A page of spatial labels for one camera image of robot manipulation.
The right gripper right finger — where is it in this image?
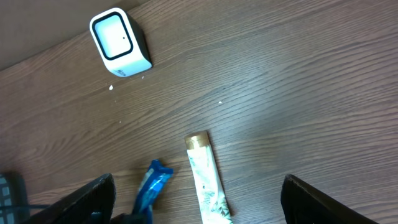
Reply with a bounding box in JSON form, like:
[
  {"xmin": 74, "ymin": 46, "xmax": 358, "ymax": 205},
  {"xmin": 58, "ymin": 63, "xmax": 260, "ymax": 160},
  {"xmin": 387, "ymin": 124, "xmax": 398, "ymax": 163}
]
[{"xmin": 280, "ymin": 174, "xmax": 377, "ymax": 224}]

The white bamboo cream tube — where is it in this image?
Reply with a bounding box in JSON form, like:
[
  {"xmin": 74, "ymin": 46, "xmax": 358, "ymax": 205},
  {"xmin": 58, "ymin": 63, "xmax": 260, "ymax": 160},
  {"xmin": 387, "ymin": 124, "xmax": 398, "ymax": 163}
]
[{"xmin": 185, "ymin": 131, "xmax": 233, "ymax": 224}]

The blue snack packet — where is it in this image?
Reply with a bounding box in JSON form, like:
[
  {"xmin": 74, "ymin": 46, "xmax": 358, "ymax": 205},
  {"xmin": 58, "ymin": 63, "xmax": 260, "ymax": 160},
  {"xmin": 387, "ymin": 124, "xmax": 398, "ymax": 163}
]
[{"xmin": 132, "ymin": 159, "xmax": 174, "ymax": 224}]

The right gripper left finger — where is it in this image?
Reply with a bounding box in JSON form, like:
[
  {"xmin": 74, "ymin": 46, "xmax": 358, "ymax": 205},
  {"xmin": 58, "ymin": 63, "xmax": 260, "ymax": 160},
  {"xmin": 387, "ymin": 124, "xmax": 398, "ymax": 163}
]
[{"xmin": 25, "ymin": 173, "xmax": 116, "ymax": 224}]

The white barcode scanner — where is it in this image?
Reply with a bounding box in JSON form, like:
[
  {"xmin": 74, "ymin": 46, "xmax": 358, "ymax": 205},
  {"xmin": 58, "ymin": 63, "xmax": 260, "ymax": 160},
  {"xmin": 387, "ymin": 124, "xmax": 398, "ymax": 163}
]
[{"xmin": 89, "ymin": 7, "xmax": 152, "ymax": 78}]

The grey plastic mesh basket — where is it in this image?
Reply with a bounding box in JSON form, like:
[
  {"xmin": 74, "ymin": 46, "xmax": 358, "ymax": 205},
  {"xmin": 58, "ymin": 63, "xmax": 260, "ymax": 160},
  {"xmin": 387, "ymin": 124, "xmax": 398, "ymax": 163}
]
[{"xmin": 1, "ymin": 172, "xmax": 30, "ymax": 224}]

